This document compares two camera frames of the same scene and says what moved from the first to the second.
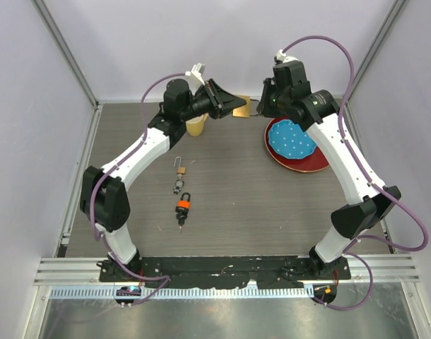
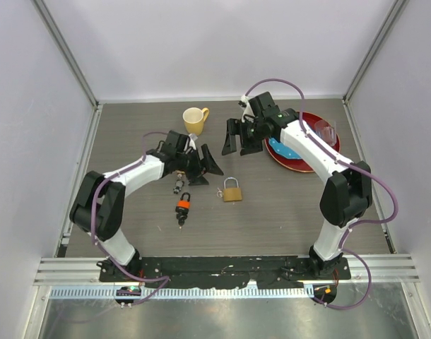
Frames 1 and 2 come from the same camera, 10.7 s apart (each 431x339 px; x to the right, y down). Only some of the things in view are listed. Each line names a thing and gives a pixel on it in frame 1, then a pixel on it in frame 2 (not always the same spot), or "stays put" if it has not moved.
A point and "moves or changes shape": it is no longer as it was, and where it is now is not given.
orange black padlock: x=183 y=206 stays put
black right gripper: x=266 y=87 to x=233 y=128
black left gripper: x=223 y=102 to x=208 y=165
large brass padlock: x=244 y=111 moves or changes shape
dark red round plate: x=313 y=162 stays put
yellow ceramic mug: x=195 y=126 stays put
